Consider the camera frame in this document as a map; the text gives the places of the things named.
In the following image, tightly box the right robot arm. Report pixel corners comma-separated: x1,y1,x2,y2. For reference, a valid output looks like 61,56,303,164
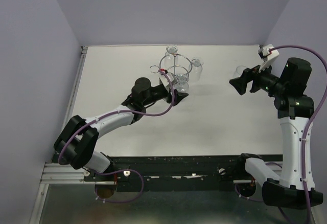
229,57,323,210

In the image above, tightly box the chrome wine glass rack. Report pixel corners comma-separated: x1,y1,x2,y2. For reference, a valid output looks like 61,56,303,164
150,53,193,84

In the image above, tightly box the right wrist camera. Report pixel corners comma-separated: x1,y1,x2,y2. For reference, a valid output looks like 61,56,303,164
258,44,279,73

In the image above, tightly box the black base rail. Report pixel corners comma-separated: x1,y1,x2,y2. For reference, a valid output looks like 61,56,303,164
83,154,268,193

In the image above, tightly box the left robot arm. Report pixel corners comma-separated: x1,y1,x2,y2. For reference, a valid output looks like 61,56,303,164
54,76,188,181

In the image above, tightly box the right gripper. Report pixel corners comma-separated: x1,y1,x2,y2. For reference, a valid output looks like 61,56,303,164
229,58,287,96

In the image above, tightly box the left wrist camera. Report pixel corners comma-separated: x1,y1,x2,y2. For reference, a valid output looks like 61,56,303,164
159,69,178,92

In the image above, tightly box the aluminium frame rail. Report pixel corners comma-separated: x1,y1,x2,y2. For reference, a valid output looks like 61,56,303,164
28,45,89,224

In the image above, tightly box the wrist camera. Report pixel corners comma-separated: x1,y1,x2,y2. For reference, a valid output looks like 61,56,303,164
258,44,279,73
159,69,178,92

